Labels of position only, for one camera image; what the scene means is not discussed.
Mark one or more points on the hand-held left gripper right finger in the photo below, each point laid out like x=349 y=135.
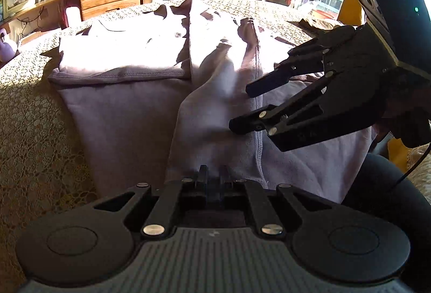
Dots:
x=225 y=180

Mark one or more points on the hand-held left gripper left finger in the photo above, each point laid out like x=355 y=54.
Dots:
x=203 y=180

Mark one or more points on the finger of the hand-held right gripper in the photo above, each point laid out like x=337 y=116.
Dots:
x=303 y=124
x=286 y=72

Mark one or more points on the lilac sweatshirt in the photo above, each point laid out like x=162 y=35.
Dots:
x=134 y=104

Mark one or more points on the person's leg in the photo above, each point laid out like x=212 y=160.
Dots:
x=377 y=185

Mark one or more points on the lace tablecloth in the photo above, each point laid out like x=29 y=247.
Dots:
x=33 y=145

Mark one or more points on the white pink heater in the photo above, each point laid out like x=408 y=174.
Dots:
x=73 y=15

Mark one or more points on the lilac kettlebell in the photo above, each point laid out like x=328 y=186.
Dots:
x=8 y=50

